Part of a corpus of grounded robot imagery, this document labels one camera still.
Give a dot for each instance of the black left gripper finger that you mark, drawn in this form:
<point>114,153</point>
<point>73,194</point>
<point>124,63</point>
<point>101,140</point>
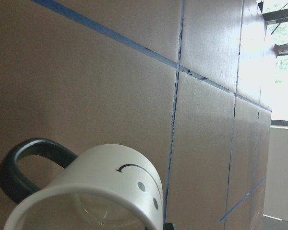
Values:
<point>169,226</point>

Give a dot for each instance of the white smiley face mug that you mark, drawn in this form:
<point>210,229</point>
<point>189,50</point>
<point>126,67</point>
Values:
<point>108,187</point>

